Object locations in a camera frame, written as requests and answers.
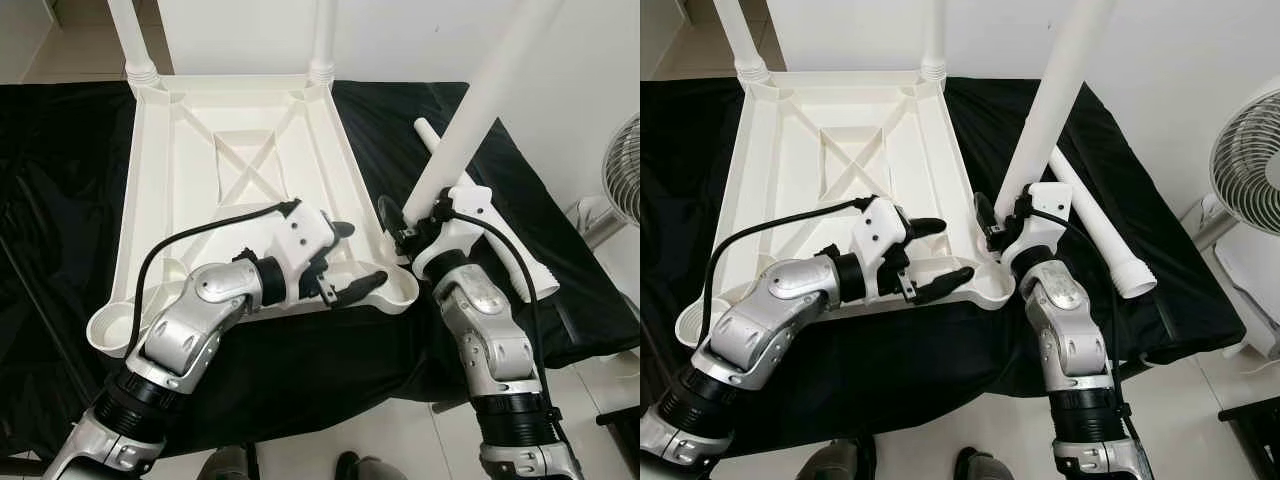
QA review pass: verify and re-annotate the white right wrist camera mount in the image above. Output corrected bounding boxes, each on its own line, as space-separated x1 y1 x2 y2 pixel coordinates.
1000 182 1076 273
410 185 496 281

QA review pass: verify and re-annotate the grey left robot foot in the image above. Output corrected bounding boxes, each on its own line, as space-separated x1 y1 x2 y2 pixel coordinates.
195 445 259 480
805 442 876 480

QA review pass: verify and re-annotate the white floor fan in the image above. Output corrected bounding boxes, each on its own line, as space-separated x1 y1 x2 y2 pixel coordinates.
565 113 641 251
1180 88 1280 361

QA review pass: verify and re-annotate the grey right robot foot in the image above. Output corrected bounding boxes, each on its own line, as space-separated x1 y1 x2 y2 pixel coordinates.
333 452 406 480
952 448 1016 480

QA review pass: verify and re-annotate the black tablecloth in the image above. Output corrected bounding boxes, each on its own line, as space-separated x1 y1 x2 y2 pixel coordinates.
0 80 641 461
640 78 1251 456

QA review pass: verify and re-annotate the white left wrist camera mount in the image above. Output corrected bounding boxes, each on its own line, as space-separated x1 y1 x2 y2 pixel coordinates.
270 205 339 306
848 198 913 301

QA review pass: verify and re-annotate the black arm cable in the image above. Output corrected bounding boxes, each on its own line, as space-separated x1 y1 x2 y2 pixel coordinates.
445 205 546 401
1030 205 1126 401
128 198 301 351
700 195 876 341

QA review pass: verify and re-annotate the black metal furniture frame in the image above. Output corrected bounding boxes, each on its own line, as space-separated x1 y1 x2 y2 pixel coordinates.
1218 400 1280 480
597 405 641 480

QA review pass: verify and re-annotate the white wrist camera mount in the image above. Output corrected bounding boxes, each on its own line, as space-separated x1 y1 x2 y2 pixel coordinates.
270 205 339 306
1000 182 1076 273
410 185 496 281
848 198 913 301

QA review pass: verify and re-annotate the white plastic table top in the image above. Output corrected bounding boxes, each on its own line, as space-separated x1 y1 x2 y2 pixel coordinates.
86 72 421 359
675 68 1019 353

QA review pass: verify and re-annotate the grey robot foot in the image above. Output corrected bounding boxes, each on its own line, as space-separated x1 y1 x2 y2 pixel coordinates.
805 442 876 480
333 452 406 480
195 445 259 480
952 448 1016 480

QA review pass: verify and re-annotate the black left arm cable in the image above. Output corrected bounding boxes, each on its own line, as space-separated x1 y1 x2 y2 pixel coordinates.
700 195 876 341
128 198 301 351

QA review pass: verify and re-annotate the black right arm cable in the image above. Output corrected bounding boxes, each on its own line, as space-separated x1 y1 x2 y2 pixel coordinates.
445 205 546 401
1030 205 1126 401

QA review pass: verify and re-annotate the white plastic table leg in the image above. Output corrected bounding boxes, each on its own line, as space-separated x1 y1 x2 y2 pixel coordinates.
414 117 561 303
992 0 1119 219
712 0 771 86
920 0 949 83
105 0 161 91
1048 145 1159 299
400 0 566 226
308 0 339 86

